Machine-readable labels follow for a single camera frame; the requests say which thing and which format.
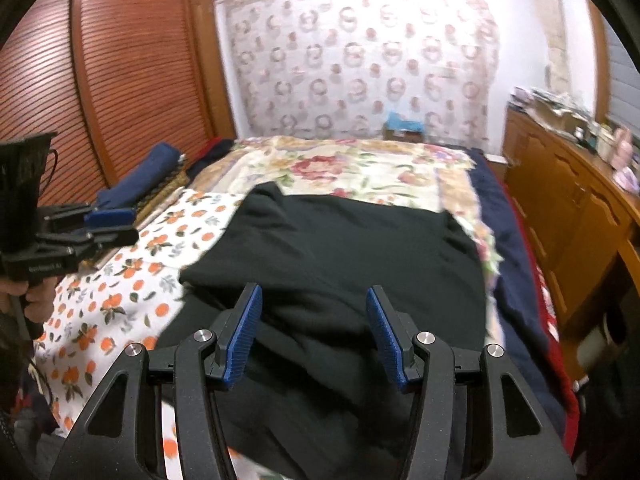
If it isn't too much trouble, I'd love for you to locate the black garment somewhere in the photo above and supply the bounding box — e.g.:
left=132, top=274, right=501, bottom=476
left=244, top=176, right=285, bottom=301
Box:
left=157, top=183, right=486, bottom=479

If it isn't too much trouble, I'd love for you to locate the person's left hand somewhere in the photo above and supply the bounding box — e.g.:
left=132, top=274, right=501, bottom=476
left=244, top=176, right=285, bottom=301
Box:
left=0, top=276, right=58, bottom=324

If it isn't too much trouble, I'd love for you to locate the orange print white blanket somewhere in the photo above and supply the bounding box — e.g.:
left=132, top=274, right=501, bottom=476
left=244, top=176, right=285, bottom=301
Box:
left=31, top=187, right=252, bottom=480

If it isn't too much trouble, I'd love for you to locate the folded navy blue cloth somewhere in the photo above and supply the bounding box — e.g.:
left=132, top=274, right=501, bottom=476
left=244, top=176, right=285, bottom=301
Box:
left=94, top=143, right=181, bottom=209

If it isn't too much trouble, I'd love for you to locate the patterned folded cloth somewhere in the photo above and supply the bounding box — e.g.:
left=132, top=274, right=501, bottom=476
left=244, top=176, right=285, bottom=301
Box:
left=128, top=154, right=189, bottom=228

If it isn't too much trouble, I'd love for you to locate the navy blue blanket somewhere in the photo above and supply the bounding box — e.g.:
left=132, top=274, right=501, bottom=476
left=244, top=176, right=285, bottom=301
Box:
left=468, top=150, right=566, bottom=437

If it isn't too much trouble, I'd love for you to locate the floral cream bedsheet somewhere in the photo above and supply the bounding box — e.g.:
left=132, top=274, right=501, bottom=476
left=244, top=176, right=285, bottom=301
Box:
left=192, top=136, right=501, bottom=281

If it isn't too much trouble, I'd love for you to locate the wooden louvered wardrobe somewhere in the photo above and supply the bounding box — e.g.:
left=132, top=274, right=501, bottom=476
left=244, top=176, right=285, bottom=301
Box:
left=1, top=0, right=236, bottom=205

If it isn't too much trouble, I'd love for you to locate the white waste bin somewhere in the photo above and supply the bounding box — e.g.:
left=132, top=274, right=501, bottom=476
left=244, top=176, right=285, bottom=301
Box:
left=576, top=316, right=615, bottom=372

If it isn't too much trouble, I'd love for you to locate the wooden sideboard cabinet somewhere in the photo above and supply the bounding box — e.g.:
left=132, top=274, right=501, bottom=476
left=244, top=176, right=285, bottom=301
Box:
left=502, top=107, right=639, bottom=330

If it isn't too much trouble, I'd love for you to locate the cluttered paper box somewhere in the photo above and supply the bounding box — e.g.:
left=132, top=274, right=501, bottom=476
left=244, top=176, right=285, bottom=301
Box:
left=530, top=88, right=590, bottom=133

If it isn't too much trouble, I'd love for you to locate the pink kettle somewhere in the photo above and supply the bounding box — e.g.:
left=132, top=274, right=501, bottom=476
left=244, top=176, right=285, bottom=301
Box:
left=611, top=127, right=634, bottom=171

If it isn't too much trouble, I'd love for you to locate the grey window blind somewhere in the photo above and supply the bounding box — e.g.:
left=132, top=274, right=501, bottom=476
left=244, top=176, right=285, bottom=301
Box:
left=604, top=21, right=640, bottom=138

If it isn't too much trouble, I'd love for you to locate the circle pattern wall curtain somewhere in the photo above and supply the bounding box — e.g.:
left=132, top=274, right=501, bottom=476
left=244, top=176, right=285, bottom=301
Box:
left=221, top=0, right=499, bottom=148

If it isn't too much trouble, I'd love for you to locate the wooden window frame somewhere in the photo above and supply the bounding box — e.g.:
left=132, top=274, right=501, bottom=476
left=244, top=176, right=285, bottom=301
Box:
left=586, top=0, right=611, bottom=122

